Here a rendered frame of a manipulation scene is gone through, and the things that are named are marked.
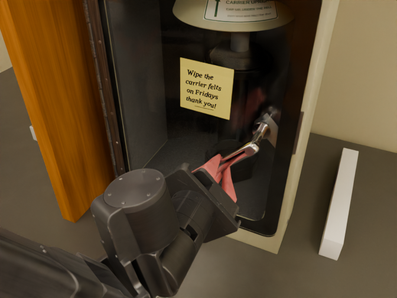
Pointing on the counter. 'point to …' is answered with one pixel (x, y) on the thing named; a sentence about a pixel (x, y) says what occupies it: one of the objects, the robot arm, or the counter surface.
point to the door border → (96, 28)
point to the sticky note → (205, 87)
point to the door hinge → (98, 77)
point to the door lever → (262, 129)
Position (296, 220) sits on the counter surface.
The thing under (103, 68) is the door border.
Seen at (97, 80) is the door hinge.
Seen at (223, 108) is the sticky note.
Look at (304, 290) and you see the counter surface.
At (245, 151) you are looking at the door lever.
